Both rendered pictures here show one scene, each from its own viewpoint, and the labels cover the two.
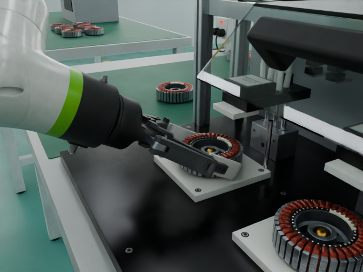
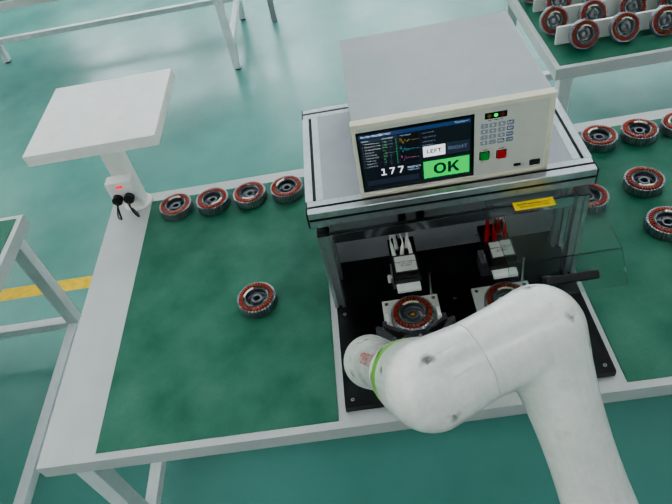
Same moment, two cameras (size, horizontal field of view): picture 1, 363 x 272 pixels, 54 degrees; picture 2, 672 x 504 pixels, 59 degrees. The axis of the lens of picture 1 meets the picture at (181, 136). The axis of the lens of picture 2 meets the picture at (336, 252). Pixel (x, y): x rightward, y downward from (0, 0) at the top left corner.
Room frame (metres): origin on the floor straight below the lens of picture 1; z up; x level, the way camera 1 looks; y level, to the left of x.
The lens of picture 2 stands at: (0.15, 0.80, 2.05)
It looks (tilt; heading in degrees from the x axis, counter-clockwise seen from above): 46 degrees down; 305
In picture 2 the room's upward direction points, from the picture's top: 13 degrees counter-clockwise
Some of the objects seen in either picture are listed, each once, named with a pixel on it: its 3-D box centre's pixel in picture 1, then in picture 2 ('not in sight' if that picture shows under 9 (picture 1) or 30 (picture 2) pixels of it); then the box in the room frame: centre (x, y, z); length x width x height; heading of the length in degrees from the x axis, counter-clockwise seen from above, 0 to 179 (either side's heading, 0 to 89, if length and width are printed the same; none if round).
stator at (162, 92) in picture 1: (175, 92); (257, 299); (0.99, 0.02, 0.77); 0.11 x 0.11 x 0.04
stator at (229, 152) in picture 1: (210, 153); (412, 315); (0.55, -0.05, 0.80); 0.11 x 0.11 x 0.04
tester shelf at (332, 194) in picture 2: not in sight; (433, 143); (0.59, -0.39, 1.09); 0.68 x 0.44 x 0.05; 29
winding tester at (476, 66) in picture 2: not in sight; (437, 100); (0.58, -0.40, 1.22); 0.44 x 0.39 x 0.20; 29
